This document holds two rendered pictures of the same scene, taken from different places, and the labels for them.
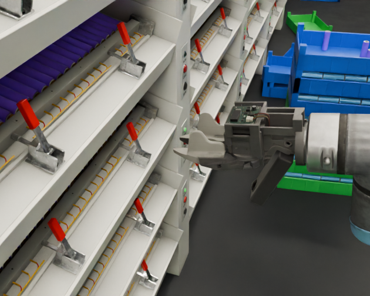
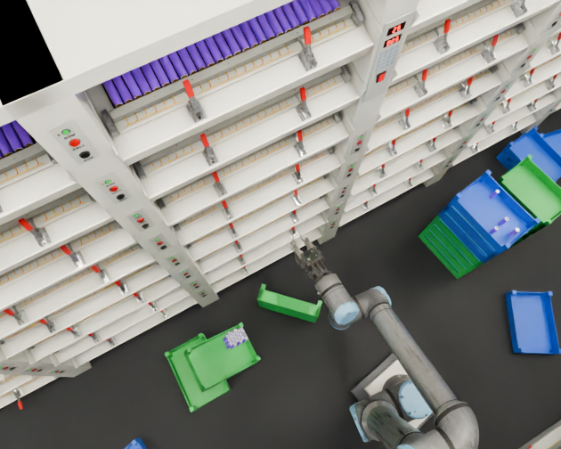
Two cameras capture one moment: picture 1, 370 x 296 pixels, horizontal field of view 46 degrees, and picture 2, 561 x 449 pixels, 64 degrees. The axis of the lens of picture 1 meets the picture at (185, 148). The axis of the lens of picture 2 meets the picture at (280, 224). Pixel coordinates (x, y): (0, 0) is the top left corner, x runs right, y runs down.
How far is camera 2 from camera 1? 1.28 m
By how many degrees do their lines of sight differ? 41
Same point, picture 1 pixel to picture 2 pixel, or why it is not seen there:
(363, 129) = (330, 296)
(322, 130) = (322, 284)
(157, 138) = (313, 210)
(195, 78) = (369, 179)
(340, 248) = (407, 294)
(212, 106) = (397, 179)
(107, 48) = not seen: hidden behind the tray
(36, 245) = not seen: hidden behind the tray
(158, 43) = (325, 184)
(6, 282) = not seen: hidden behind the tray
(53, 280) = (230, 250)
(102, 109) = (268, 216)
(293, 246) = (386, 274)
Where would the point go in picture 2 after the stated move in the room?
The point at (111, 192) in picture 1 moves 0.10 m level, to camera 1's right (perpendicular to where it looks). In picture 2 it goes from (272, 228) to (289, 243)
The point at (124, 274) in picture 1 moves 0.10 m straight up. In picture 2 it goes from (270, 248) to (270, 240)
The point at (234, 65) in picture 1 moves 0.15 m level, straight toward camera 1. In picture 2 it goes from (446, 153) to (425, 171)
